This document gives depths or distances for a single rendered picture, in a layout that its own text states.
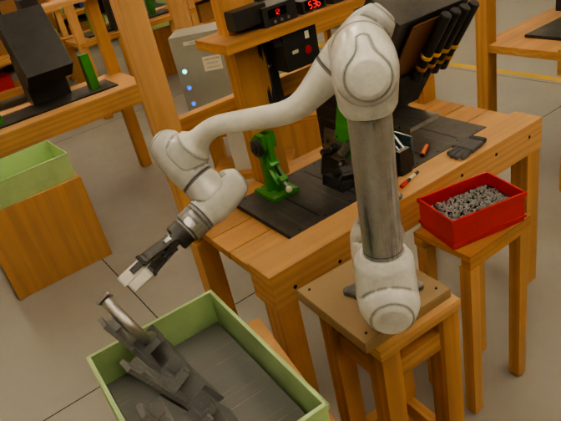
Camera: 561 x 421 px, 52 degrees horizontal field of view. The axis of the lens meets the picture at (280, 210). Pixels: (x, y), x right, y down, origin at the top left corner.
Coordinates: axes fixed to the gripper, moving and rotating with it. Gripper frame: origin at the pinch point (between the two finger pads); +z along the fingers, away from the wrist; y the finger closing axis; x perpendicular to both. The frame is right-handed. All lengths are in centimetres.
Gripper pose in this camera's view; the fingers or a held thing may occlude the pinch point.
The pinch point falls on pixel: (128, 282)
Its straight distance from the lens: 157.9
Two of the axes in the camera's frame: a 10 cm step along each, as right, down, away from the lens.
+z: -7.0, 6.8, -2.2
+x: 7.1, 6.9, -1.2
